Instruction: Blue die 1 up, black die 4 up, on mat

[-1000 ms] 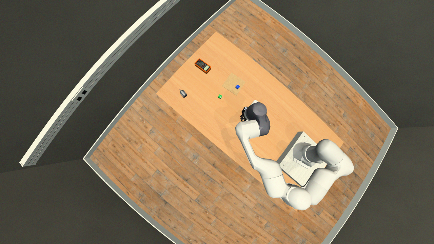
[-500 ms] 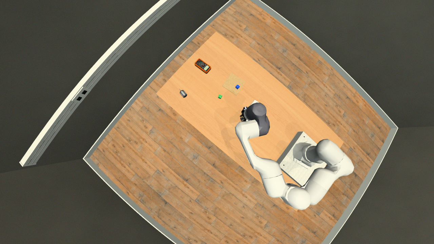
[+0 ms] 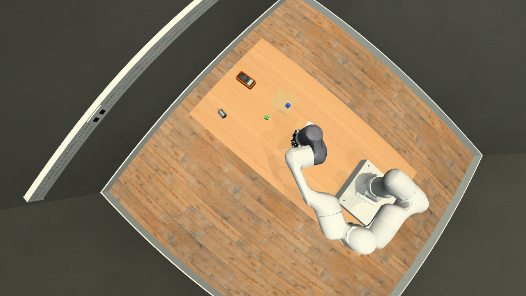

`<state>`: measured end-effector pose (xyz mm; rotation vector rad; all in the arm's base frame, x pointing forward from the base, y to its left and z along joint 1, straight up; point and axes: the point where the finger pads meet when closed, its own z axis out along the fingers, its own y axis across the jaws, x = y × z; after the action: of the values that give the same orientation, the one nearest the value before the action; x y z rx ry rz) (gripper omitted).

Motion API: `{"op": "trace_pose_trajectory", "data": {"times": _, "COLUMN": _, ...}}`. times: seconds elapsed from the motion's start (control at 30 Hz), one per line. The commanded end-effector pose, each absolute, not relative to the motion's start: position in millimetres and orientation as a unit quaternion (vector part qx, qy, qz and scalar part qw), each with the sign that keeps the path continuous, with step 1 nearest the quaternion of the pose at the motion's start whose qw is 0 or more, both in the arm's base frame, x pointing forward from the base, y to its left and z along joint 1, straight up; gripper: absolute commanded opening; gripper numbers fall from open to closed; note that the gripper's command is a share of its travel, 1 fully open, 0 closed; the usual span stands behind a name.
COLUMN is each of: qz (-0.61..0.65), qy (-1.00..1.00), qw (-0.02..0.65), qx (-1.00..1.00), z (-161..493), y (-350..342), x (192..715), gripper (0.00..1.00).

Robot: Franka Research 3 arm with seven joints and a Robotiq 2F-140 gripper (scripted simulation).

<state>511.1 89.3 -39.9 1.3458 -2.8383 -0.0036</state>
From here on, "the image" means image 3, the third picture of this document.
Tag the tan textured mat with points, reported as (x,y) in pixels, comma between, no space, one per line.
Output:
(281,99)

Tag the orange digital multimeter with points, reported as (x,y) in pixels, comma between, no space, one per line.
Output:
(246,80)

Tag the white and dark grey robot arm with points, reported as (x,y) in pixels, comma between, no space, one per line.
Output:
(410,199)

